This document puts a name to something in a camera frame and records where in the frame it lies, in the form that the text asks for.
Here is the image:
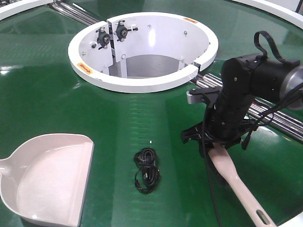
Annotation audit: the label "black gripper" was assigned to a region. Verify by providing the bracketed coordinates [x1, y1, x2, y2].
[181, 117, 249, 157]

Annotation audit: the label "black cable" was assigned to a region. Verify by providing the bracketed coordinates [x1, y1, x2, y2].
[133, 148, 161, 194]

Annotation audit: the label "pink plastic broom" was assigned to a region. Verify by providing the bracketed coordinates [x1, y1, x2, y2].
[208, 143, 276, 227]

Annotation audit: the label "pink plastic dustpan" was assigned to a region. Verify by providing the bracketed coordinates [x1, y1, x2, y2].
[0, 133, 94, 227]

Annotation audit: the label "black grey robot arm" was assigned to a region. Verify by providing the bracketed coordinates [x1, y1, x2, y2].
[181, 54, 303, 153]

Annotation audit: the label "steel rollers upper left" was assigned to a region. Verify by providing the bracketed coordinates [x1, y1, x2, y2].
[48, 0, 100, 26]

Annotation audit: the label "white outer rim left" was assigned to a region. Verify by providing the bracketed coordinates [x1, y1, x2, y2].
[0, 0, 55, 20]

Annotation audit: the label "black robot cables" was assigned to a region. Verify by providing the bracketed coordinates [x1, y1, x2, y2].
[201, 30, 303, 227]

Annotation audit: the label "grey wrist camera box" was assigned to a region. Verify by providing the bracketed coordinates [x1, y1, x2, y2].
[187, 86, 221, 107]

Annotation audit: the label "white inner conveyor ring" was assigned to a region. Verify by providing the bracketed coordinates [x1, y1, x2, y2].
[68, 12, 219, 94]

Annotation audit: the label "right black bearing mount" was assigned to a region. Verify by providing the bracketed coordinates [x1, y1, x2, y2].
[114, 20, 139, 42]

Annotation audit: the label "black bearing mount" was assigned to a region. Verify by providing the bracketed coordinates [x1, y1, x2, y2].
[96, 27, 111, 50]
[114, 20, 139, 42]

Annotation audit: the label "left black bearing mount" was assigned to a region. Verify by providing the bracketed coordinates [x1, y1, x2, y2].
[96, 27, 111, 50]

